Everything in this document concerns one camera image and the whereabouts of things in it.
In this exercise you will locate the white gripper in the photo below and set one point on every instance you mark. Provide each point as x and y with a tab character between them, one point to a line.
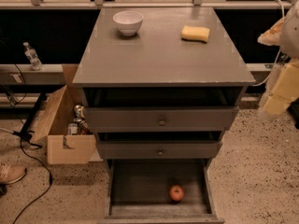
291	34

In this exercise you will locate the red apple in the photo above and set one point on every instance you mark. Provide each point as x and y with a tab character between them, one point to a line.
176	193

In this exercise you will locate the grey drawer cabinet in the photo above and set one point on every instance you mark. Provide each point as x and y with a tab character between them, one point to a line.
157	68

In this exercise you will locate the grey middle drawer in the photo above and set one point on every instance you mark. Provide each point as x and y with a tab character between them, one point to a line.
159	145

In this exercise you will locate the grey drawer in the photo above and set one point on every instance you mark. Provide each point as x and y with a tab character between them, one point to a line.
159	145
156	119
138	193

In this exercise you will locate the grey bottom drawer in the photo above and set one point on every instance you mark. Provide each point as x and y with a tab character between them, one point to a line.
138	193

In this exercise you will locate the grey top drawer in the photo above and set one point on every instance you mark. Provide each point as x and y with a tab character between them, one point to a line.
156	119

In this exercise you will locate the yellow sponge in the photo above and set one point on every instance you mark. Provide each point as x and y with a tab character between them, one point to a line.
195	33

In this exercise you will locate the white ceramic bowl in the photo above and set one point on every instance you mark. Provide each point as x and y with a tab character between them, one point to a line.
128	22

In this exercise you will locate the items inside cardboard box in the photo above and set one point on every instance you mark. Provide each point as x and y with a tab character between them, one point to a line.
79	124

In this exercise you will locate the cardboard box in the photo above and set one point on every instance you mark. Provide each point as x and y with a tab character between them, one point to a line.
52	127

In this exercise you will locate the clear plastic water bottle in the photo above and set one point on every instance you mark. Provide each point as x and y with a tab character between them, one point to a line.
32	56

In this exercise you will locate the tan sneaker shoe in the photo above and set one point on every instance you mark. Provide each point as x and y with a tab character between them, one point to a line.
10	174

